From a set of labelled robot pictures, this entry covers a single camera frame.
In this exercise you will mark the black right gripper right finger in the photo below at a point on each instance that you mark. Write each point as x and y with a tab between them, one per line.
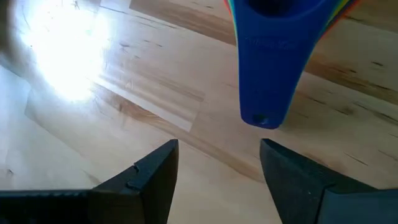
304	199

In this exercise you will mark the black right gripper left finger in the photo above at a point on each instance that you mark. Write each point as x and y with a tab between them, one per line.
140	199

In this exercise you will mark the small purple measuring cup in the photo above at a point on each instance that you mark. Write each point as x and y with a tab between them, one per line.
267	62

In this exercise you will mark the red plastic measuring cup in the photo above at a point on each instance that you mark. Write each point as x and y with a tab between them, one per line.
350	6

